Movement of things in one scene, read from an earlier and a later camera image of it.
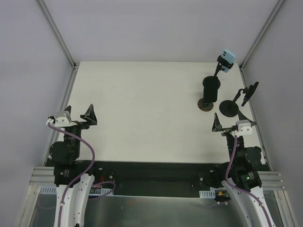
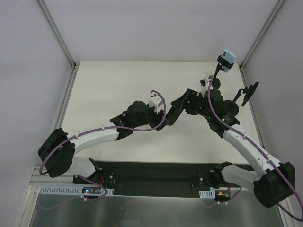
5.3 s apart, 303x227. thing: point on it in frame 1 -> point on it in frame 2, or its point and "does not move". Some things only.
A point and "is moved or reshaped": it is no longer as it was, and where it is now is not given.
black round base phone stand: [229, 108] does not move
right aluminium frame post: [260, 34] does not move
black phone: [211, 83] is moved or reshaped
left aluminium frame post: [57, 34] does not move
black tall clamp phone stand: [221, 62] does not move
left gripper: [79, 122] -> [157, 117]
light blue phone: [229, 56] does not move
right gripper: [229, 128] -> [190, 104]
